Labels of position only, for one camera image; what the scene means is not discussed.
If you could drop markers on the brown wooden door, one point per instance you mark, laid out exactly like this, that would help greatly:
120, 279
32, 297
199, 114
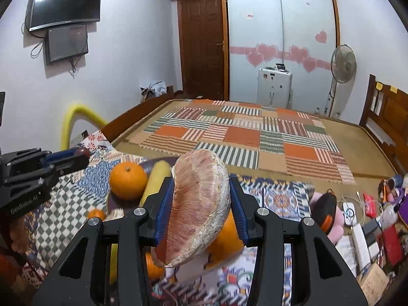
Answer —
204, 44

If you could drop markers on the small wall monitor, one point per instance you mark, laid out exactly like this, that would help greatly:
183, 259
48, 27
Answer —
67, 43

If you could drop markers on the wooden headboard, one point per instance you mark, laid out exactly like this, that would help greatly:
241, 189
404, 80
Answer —
389, 118

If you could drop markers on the yellow foam tube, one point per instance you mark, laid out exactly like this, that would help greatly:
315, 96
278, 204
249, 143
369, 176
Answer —
71, 114

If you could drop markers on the red booklet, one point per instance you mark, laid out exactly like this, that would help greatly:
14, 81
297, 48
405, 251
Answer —
392, 245

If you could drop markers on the dark red plum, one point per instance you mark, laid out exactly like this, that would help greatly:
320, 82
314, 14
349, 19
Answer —
85, 153

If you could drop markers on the pink plush toy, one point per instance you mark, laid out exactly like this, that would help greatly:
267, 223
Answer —
338, 229

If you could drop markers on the standing fan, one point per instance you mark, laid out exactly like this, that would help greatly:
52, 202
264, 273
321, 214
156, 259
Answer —
343, 63

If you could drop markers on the striped patchwork mat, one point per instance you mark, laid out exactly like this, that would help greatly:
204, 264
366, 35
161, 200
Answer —
242, 135

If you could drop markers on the pink pomelo segment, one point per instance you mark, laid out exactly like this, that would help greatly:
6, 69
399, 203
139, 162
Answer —
199, 207

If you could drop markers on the pale yellow banana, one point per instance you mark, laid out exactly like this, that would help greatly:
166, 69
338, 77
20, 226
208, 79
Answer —
155, 180

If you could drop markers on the white appliance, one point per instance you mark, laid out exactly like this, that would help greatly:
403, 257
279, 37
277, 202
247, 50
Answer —
274, 84

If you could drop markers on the pile of clothes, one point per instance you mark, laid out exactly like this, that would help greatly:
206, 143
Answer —
156, 88

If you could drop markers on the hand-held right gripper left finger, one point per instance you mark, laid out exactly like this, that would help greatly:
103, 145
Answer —
163, 212

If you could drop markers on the white charger box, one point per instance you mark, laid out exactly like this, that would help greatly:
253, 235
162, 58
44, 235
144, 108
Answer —
350, 213

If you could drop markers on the printed blanket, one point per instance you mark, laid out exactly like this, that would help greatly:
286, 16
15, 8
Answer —
274, 197

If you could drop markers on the white plastic bottle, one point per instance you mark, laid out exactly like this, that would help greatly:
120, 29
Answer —
387, 216

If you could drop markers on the small orange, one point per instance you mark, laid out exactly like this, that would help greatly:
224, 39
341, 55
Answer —
95, 214

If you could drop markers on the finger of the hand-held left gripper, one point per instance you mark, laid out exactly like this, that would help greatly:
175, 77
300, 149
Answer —
62, 155
68, 165

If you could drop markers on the wall television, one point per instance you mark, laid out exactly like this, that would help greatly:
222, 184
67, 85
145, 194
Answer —
65, 4

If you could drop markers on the woven bed mat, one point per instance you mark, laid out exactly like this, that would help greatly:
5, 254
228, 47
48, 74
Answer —
357, 146

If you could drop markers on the brown cardboard box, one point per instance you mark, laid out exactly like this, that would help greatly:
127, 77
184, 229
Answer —
376, 282

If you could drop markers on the red packet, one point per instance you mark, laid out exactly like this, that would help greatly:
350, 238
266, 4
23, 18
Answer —
370, 205

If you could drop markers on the wooden bed frame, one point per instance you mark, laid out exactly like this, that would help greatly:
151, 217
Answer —
134, 118

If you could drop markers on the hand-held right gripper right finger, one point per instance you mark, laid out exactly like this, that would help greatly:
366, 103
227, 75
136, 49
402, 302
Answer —
238, 212

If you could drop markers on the sliding wardrobe doors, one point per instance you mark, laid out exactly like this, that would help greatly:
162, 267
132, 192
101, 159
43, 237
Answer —
280, 25

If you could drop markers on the dark purple plate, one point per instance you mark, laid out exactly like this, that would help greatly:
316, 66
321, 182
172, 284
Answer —
143, 165

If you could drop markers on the large orange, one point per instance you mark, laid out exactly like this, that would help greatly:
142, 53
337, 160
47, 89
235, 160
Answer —
128, 181

